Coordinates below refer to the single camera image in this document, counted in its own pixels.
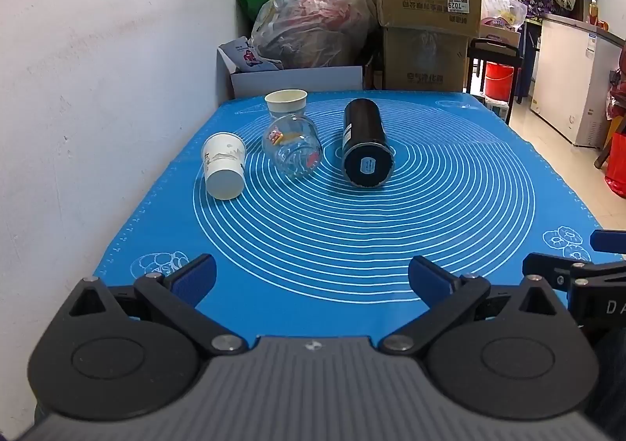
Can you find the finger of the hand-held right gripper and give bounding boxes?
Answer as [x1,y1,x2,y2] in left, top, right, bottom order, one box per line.
[590,229,626,254]
[522,252,590,289]

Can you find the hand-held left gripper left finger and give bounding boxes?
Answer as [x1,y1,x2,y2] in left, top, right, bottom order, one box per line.
[67,254,248,357]

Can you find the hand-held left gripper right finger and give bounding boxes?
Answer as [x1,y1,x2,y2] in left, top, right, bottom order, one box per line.
[380,255,569,355]

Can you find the white printed paper cup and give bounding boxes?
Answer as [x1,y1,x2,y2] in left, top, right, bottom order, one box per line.
[202,132,246,201]

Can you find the black thermos cup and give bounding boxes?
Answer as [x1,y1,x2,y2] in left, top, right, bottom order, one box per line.
[341,98,395,189]

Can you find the plain white paper cup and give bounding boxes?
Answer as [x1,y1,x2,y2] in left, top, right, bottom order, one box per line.
[264,89,308,120]

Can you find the blue silicone baking mat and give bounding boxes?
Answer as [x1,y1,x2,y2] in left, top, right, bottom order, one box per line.
[93,90,626,349]

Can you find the clear glass jar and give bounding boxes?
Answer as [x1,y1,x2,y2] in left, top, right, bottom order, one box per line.
[261,113,324,178]

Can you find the white chest freezer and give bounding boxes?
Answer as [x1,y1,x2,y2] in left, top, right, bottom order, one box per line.
[530,12,626,149]

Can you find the red plastic bucket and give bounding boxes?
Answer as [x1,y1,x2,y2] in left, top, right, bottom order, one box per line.
[484,62,516,100]

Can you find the brown cardboard box plain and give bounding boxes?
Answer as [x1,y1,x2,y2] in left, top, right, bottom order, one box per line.
[381,25,470,93]

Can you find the black stool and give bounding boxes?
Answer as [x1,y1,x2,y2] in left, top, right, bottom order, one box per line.
[464,37,524,125]

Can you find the open white cardboard box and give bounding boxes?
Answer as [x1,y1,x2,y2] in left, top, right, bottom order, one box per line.
[218,37,365,100]

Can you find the white plastic bag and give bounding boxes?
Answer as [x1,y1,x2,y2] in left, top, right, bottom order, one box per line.
[482,0,528,29]

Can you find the clear plastic bag red contents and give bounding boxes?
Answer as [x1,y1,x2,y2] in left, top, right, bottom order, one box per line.
[251,0,378,71]

